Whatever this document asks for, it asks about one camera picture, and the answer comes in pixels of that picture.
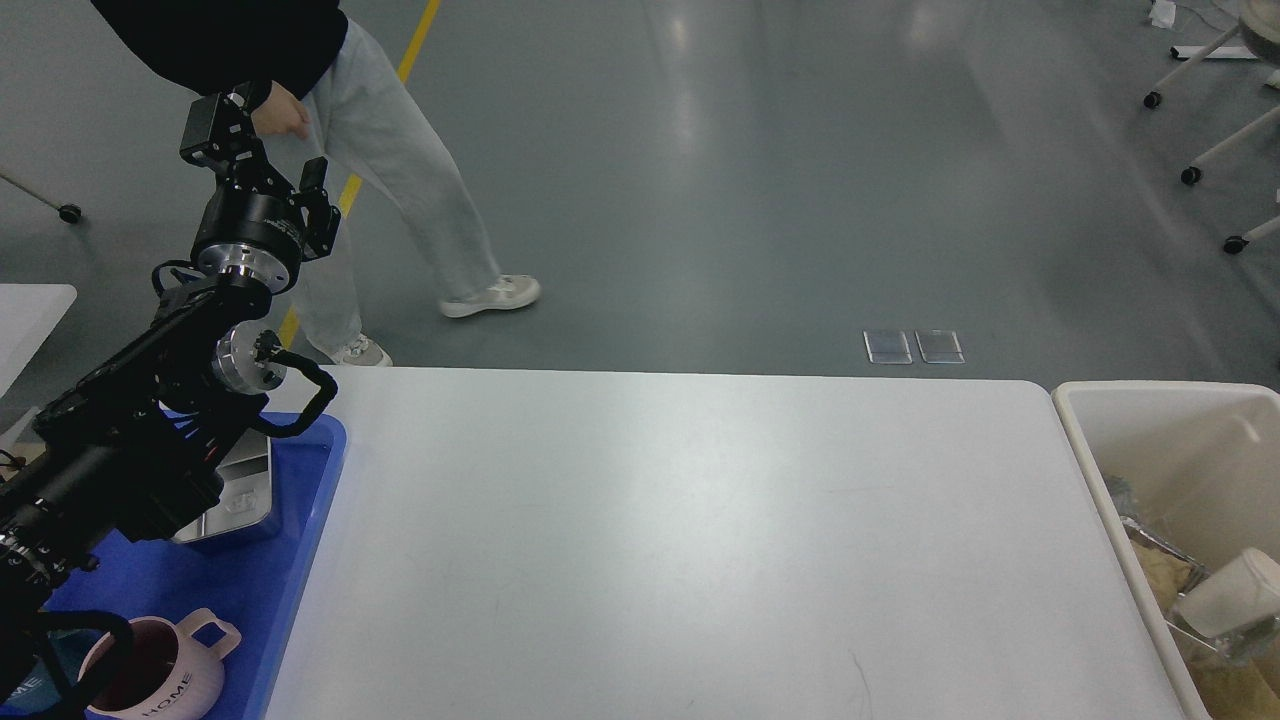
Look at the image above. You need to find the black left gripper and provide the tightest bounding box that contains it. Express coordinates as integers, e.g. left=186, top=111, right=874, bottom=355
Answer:
left=179, top=82, right=342, bottom=295

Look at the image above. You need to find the right clear floor plate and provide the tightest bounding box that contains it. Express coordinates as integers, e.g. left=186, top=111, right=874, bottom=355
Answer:
left=914, top=329, right=966, bottom=365

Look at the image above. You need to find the white paper cup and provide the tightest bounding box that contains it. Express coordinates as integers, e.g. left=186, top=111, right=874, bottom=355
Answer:
left=1172, top=547, right=1279, bottom=638

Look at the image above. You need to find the person in grey trousers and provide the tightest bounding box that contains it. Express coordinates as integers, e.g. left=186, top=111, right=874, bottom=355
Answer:
left=93, top=1, right=541, bottom=318

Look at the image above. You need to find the white side table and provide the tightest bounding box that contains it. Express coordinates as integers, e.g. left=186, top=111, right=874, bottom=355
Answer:
left=1, top=283, right=78, bottom=448

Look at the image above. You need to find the brown paper napkin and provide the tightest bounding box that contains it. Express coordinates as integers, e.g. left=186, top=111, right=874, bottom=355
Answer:
left=1130, top=539, right=1208, bottom=618

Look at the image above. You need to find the blue plastic tray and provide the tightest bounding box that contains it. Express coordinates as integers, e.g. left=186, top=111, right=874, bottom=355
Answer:
left=46, top=415, right=347, bottom=719

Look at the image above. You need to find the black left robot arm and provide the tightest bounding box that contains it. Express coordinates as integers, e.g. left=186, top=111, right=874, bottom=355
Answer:
left=1, top=79, right=340, bottom=719

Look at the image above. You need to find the white wheeled chair base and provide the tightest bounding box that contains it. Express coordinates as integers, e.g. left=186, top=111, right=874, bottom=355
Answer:
left=1143, top=0, right=1280, bottom=255

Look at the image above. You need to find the white plastic bin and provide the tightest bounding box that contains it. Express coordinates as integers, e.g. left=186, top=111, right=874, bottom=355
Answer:
left=1053, top=380, right=1279, bottom=719

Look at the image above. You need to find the stainless steel rectangular container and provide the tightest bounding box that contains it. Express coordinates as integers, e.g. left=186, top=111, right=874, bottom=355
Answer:
left=170, top=430, right=282, bottom=553

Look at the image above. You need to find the pink HOME mug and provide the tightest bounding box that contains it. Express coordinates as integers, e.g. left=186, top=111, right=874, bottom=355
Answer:
left=78, top=609, right=242, bottom=719

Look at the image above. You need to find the left clear floor plate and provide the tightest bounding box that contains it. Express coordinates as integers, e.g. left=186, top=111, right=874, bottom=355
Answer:
left=863, top=331, right=914, bottom=366

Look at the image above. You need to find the clear floor plate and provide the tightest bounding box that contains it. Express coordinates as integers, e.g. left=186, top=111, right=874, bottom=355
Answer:
left=914, top=329, right=966, bottom=365
left=863, top=331, right=914, bottom=366

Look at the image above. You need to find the dark blue HOME mug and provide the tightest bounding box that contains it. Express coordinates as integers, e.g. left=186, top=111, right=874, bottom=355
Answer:
left=1, top=629, right=100, bottom=717

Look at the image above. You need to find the aluminium foil tray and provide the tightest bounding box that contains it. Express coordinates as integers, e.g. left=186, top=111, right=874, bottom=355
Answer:
left=1103, top=475, right=1277, bottom=669

